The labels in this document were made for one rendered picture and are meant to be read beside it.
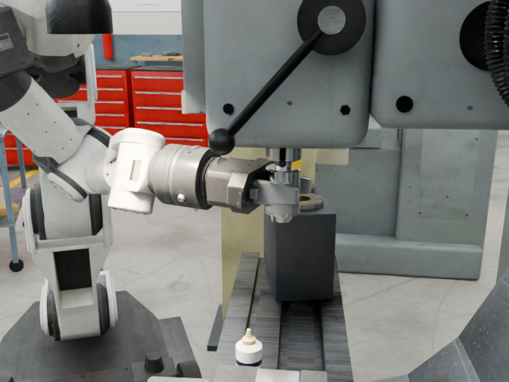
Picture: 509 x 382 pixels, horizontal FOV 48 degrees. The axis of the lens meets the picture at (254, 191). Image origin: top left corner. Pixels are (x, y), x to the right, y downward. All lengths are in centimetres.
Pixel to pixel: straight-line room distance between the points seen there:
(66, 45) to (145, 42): 900
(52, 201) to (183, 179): 66
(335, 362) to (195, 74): 54
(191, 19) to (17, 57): 36
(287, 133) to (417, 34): 17
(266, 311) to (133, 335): 70
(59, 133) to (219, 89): 47
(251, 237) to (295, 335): 160
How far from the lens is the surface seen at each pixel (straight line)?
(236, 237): 266
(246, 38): 65
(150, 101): 549
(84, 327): 164
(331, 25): 61
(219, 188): 76
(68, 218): 141
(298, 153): 75
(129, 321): 185
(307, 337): 108
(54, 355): 174
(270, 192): 75
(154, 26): 1004
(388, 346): 284
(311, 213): 114
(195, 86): 74
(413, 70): 64
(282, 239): 114
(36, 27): 104
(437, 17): 64
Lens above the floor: 146
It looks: 17 degrees down
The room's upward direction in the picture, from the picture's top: straight up
